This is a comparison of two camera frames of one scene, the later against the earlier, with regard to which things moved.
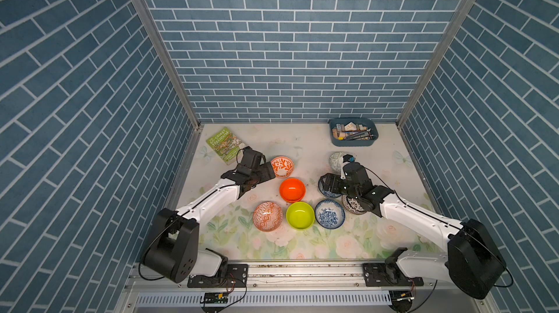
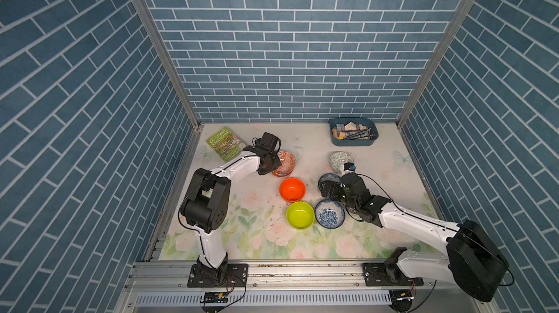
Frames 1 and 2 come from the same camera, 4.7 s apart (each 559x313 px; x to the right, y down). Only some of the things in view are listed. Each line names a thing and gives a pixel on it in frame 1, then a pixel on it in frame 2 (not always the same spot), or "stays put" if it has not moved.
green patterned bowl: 335,161 stays put
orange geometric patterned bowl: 268,216 -> 287,161
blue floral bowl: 330,214 stays put
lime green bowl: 300,215 stays put
